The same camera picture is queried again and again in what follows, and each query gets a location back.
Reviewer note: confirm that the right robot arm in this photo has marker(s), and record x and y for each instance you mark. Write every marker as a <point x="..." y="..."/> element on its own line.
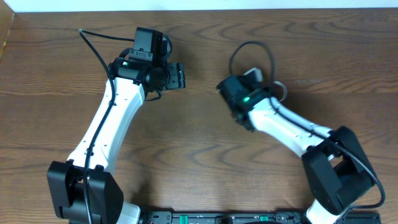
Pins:
<point x="337" y="169"/>

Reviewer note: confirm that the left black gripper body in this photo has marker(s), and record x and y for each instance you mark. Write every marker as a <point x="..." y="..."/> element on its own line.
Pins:
<point x="169" y="78"/>

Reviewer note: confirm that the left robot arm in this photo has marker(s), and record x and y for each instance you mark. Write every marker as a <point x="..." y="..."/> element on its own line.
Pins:
<point x="82" y="188"/>

